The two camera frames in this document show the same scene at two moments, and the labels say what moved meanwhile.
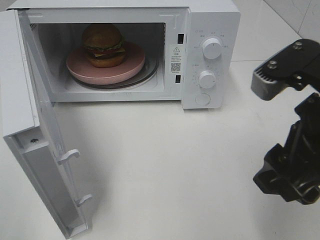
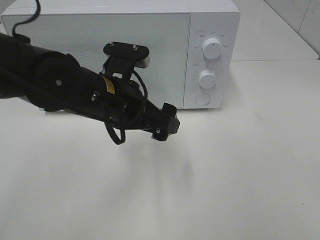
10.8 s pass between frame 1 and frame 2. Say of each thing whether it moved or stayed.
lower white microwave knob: stayed
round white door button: stayed
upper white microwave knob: stayed
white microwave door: moved
